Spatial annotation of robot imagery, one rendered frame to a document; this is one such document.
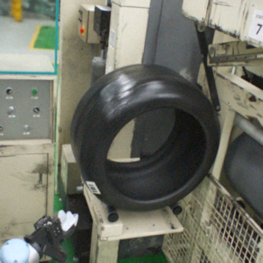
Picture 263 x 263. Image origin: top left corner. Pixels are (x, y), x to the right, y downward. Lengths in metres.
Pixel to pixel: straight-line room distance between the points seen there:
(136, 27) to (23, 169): 0.97
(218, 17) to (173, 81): 0.27
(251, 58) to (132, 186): 0.74
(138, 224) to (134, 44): 0.77
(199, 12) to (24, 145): 1.09
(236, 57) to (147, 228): 0.79
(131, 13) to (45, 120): 0.76
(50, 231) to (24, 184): 0.93
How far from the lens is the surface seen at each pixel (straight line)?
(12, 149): 2.04
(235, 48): 1.54
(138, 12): 1.62
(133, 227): 1.66
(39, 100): 1.99
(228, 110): 1.90
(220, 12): 1.39
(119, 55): 1.63
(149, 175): 1.76
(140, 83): 1.32
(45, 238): 1.28
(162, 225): 1.69
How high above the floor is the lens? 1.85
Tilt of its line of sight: 25 degrees down
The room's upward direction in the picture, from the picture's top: 7 degrees clockwise
